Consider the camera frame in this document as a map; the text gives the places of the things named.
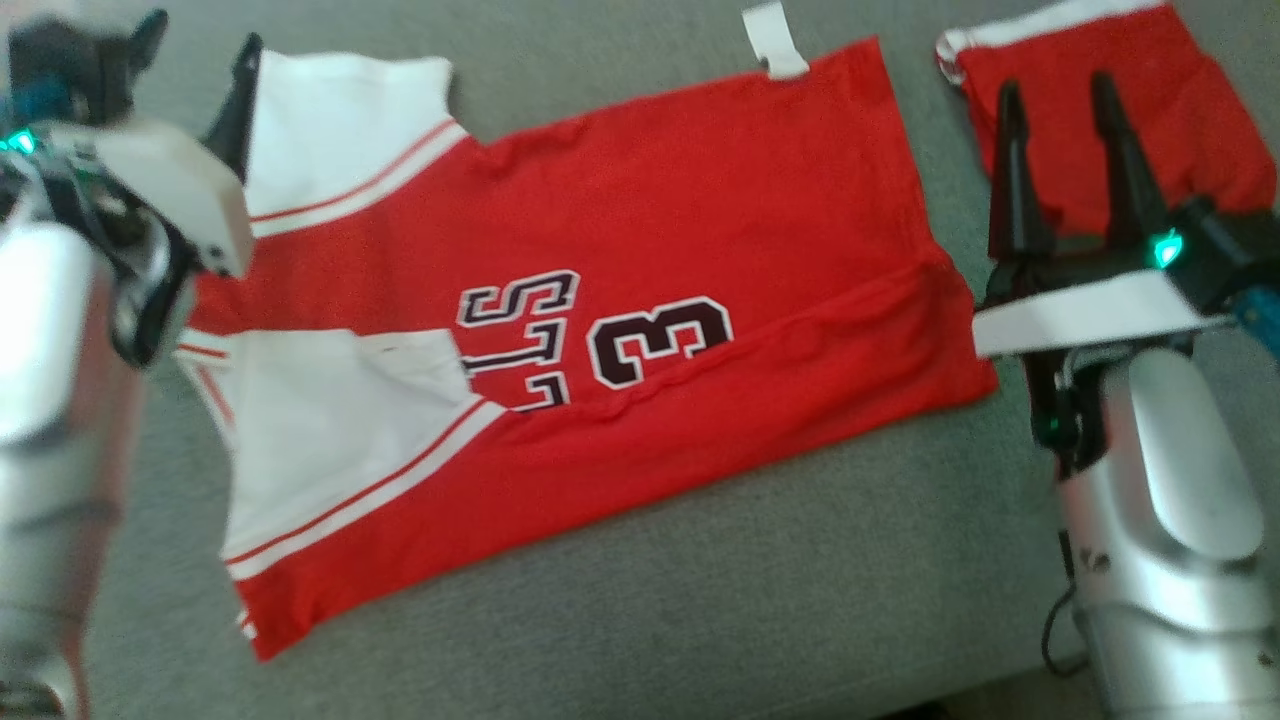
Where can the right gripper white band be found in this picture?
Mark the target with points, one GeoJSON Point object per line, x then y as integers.
{"type": "Point", "coordinates": [1090, 310]}

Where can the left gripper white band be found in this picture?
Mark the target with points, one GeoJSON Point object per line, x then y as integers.
{"type": "Point", "coordinates": [175, 190]}

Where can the red shorts with white stripe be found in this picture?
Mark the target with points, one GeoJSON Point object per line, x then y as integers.
{"type": "Point", "coordinates": [1200, 120]}

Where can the red white basketball jersey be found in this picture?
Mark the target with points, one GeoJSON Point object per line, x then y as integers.
{"type": "Point", "coordinates": [700, 200]}

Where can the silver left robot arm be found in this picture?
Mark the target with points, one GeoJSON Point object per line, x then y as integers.
{"type": "Point", "coordinates": [55, 450]}

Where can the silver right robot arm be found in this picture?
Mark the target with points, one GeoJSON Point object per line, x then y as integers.
{"type": "Point", "coordinates": [1170, 540]}

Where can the large grey sofa seat cushion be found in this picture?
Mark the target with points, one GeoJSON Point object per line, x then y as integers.
{"type": "Point", "coordinates": [700, 600]}

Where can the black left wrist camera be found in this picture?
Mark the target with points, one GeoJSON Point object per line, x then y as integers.
{"type": "Point", "coordinates": [70, 60]}

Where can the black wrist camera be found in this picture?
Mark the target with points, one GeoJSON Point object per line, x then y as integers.
{"type": "Point", "coordinates": [70, 60]}
{"type": "Point", "coordinates": [1230, 250]}

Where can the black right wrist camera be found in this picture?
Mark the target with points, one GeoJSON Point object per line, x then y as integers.
{"type": "Point", "coordinates": [1230, 250]}

